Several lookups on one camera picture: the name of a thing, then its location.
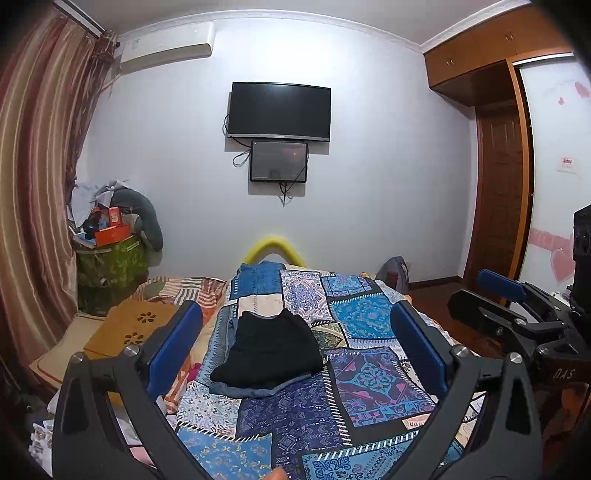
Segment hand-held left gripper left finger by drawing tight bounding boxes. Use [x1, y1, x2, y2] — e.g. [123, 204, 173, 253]
[52, 300, 222, 480]

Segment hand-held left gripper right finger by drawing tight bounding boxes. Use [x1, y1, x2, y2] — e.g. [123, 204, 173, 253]
[390, 300, 539, 480]

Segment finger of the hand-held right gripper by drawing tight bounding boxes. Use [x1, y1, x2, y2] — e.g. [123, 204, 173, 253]
[447, 288, 568, 360]
[477, 269, 574, 329]

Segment black pants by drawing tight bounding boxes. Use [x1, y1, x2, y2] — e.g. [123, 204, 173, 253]
[211, 309, 324, 386]

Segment wooden lap desk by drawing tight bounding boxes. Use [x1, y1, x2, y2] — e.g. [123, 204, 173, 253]
[83, 300, 185, 361]

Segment striped orange cloth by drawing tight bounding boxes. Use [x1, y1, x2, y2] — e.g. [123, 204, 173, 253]
[134, 276, 227, 324]

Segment grey bag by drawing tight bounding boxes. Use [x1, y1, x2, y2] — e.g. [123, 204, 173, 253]
[376, 256, 411, 294]

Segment blue jeans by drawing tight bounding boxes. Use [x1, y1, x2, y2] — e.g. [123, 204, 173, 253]
[209, 305, 324, 398]

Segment blue patchwork blanket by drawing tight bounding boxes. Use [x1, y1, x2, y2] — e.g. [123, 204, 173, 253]
[175, 261, 485, 480]

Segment green storage box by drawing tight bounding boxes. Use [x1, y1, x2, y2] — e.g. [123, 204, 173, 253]
[75, 235, 149, 317]

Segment white wardrobe sliding door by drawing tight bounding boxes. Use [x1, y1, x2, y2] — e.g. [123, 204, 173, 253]
[515, 58, 591, 301]

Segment beige cushion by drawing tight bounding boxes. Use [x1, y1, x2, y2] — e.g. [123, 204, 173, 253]
[30, 314, 116, 384]

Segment orange box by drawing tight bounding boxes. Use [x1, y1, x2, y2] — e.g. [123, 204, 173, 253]
[95, 224, 132, 247]

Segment grey pillow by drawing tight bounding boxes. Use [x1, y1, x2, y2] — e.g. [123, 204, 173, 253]
[108, 188, 164, 252]

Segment pile of white clothes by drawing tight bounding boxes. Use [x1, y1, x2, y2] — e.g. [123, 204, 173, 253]
[69, 179, 130, 222]

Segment striped brown curtain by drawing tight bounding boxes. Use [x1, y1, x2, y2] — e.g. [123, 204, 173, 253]
[0, 9, 116, 370]

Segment small black monitor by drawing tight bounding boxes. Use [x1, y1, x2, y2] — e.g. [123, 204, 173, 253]
[249, 141, 309, 183]

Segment wooden overhead cabinet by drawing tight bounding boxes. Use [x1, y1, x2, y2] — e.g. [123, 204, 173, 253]
[424, 4, 578, 107]

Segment white air conditioner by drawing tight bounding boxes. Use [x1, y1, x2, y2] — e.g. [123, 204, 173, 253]
[113, 22, 217, 73]

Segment black wall television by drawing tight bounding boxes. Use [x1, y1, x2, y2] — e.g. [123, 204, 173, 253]
[229, 82, 332, 142]

